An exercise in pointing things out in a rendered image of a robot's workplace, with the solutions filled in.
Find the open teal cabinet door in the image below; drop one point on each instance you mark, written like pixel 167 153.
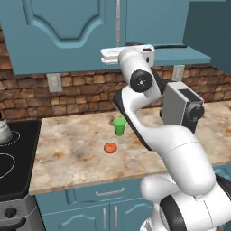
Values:
pixel 210 33

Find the orange round food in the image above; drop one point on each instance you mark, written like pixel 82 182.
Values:
pixel 110 147

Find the green cup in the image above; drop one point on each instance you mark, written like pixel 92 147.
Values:
pixel 119 126

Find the teal lower cabinet door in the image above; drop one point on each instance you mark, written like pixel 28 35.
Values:
pixel 78 219
pixel 132 215

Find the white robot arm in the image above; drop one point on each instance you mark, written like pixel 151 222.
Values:
pixel 180 156

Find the black stove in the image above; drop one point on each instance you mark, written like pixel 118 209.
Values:
pixel 15 168

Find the grey kettle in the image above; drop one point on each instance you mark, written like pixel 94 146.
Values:
pixel 4 133

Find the teal drawer front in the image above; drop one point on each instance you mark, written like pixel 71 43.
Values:
pixel 87 192

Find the black stove knob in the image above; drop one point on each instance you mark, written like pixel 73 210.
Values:
pixel 10 212

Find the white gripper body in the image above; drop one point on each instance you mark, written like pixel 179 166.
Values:
pixel 110 56

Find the white wall outlet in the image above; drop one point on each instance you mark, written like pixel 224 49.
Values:
pixel 54 82
pixel 178 73

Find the open teal upper cabinet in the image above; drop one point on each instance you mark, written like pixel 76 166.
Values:
pixel 156 21

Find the teal upper cabinet door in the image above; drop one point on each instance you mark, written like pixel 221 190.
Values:
pixel 60 51

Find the black pan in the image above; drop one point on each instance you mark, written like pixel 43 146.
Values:
pixel 170 46

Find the teal lower cabinet run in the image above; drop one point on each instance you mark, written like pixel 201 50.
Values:
pixel 223 173

